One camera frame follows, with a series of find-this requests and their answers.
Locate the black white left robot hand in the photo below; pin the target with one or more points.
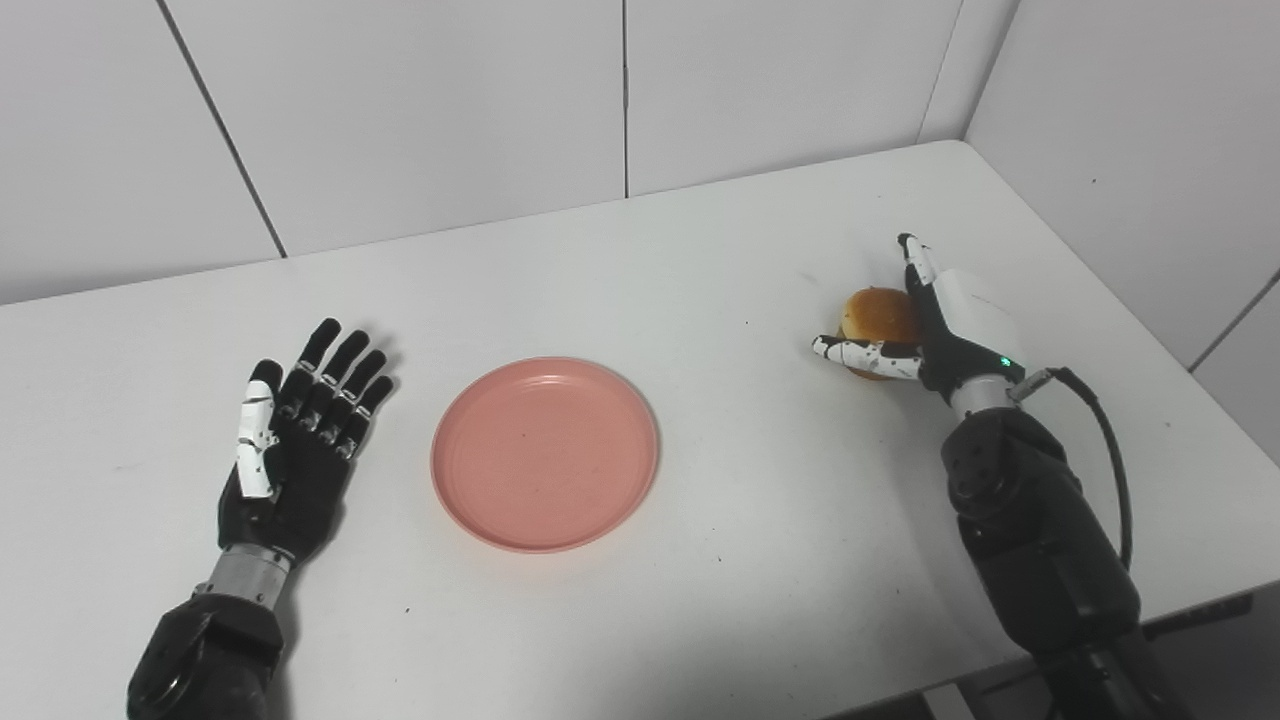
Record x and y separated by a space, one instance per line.
295 480

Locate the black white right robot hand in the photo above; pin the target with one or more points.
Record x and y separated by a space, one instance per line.
975 320

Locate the toy hamburger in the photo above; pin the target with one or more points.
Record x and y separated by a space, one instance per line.
880 315

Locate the pink round plate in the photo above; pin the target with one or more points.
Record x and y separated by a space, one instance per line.
545 455

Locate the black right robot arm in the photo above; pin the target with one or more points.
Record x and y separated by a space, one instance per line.
1040 540

